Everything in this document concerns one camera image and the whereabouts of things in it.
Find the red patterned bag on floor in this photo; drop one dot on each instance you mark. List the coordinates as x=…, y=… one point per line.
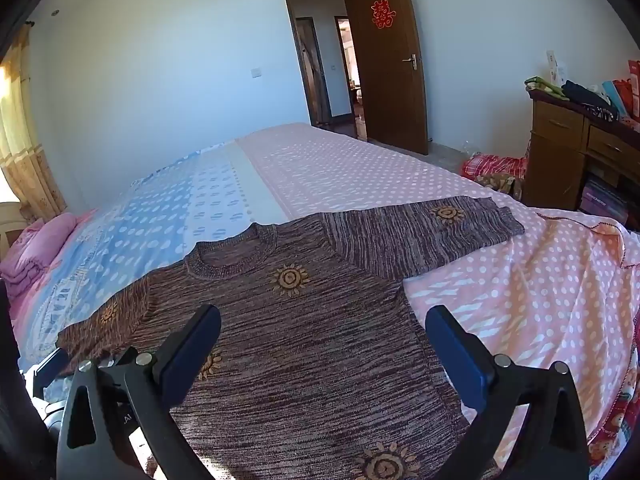
x=502, y=174

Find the pink and blue bedsheet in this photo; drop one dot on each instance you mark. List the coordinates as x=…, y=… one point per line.
x=566, y=290

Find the brown knitted sun-pattern sweater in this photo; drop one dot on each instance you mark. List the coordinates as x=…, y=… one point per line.
x=321, y=370

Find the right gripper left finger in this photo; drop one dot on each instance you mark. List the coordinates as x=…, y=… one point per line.
x=106, y=404

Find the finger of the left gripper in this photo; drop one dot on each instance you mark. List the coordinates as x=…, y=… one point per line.
x=43, y=374

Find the green cloth on desk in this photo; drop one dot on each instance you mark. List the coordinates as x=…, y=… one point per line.
x=540, y=84

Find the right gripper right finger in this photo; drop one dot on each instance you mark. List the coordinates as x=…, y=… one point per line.
x=551, y=443

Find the red cartoon patterned quilt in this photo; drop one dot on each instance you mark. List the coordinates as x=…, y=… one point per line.
x=608, y=444

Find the brown wooden door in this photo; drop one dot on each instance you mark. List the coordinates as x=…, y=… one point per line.
x=391, y=76

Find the brown wooden desk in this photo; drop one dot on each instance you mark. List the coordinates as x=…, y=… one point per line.
x=568, y=147

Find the yellow patterned curtain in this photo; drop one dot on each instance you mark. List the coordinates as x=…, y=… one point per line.
x=23, y=162

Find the purple books under desk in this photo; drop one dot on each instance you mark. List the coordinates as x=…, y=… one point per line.
x=600, y=201

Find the cream wooden headboard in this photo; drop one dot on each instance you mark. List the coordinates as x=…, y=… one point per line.
x=12, y=223

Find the red paper door decoration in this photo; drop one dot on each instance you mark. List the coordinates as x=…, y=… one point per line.
x=383, y=16

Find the red gift bag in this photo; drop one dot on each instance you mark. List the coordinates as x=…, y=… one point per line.
x=629, y=89

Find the pink folded blanket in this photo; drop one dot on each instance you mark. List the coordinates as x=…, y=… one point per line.
x=33, y=252

